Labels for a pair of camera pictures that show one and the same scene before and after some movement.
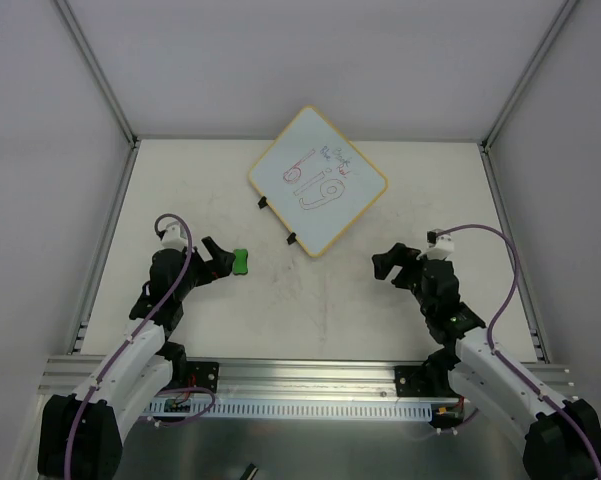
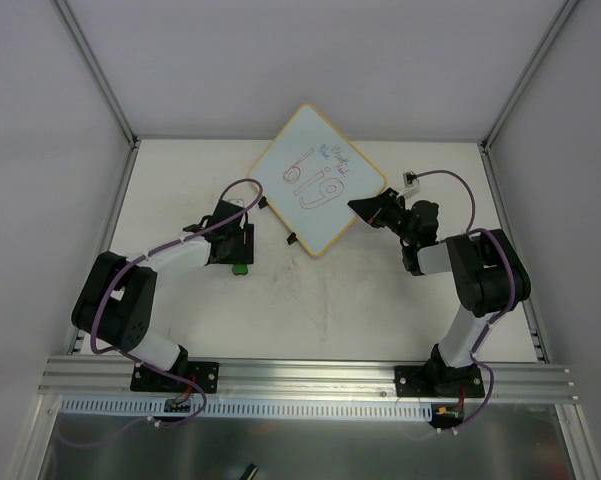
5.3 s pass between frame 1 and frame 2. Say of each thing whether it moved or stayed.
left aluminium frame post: stayed
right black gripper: moved
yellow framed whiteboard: stayed
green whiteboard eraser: stayed
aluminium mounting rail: stayed
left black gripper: moved
